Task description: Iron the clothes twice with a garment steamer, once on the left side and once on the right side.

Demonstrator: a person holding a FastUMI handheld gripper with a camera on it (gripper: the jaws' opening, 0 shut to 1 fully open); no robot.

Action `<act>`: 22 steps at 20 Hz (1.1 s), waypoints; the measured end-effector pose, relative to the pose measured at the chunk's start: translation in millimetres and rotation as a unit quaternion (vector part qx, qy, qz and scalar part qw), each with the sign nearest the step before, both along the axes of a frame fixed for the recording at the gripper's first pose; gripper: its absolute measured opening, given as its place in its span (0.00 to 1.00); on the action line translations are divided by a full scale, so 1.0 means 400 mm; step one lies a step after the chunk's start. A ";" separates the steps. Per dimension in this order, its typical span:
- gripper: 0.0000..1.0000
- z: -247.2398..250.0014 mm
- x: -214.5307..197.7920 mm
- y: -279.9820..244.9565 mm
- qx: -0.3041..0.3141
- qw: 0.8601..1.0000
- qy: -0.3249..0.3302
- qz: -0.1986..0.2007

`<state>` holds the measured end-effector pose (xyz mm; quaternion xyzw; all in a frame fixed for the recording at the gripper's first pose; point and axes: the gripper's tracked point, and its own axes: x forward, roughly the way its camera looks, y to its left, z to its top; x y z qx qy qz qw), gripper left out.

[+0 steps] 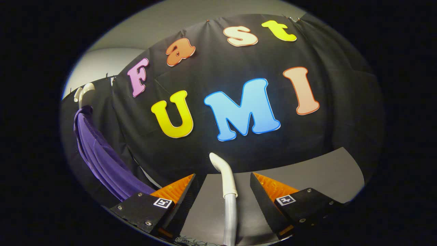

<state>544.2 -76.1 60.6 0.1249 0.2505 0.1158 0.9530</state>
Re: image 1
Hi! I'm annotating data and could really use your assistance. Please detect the thin floor cables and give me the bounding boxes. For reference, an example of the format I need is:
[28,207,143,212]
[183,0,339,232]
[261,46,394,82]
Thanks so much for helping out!
[174,236,222,246]

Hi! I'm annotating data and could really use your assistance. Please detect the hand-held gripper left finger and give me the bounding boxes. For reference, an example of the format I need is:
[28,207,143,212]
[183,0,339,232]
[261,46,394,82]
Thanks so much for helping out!
[109,173,197,240]

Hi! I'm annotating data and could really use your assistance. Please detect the white clothes hanger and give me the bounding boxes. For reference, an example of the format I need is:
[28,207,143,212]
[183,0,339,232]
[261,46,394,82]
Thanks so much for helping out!
[74,83,95,109]

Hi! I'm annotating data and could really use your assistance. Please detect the purple jacket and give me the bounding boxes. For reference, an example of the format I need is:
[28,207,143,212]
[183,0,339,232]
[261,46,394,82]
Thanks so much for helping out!
[73,105,156,202]

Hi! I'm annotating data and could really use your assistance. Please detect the grey cabinet with dark top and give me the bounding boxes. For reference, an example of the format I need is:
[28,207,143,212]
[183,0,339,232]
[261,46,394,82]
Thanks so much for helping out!
[181,147,365,245]

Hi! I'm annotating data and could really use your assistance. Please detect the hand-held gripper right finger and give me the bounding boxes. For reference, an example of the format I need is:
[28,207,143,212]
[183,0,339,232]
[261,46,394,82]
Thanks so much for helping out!
[250,172,344,240]

